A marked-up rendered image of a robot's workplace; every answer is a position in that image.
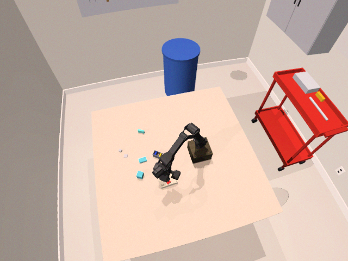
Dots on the beige square tray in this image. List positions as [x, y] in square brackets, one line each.
[164, 184]

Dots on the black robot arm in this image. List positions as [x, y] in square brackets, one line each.
[165, 161]

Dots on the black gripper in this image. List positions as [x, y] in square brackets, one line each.
[175, 173]

